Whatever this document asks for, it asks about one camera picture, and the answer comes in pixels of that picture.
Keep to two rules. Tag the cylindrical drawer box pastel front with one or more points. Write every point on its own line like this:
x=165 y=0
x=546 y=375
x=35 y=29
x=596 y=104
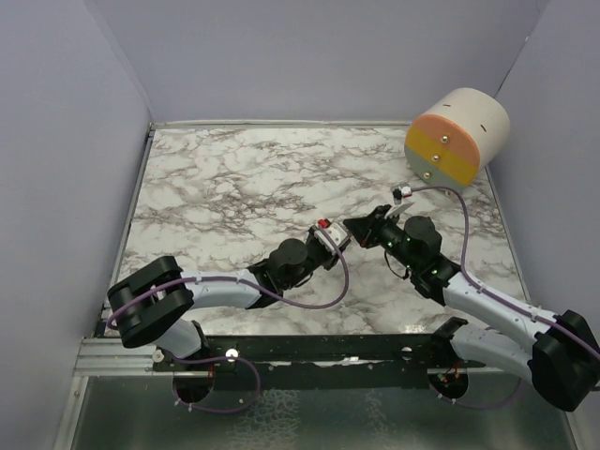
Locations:
x=455 y=139

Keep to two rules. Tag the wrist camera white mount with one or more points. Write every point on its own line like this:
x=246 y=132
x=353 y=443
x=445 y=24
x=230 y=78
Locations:
x=332 y=235
x=402 y=201

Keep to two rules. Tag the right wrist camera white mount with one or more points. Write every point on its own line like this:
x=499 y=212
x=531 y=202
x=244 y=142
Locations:
x=402 y=201

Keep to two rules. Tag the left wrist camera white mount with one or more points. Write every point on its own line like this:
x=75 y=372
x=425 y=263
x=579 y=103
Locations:
x=332 y=235

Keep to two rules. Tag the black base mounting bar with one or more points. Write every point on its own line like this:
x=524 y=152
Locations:
x=320 y=361

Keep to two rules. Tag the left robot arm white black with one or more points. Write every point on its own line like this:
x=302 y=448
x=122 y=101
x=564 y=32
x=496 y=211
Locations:
x=148 y=307

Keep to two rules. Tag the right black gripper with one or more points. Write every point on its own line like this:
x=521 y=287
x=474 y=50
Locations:
x=367 y=229

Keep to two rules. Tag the aluminium extrusion rail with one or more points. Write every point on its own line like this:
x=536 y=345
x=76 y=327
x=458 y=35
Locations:
x=106 y=357

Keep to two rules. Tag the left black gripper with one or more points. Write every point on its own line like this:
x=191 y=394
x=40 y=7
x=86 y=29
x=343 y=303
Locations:
x=329 y=261

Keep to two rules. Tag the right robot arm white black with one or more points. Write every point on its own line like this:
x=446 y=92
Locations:
x=556 y=353

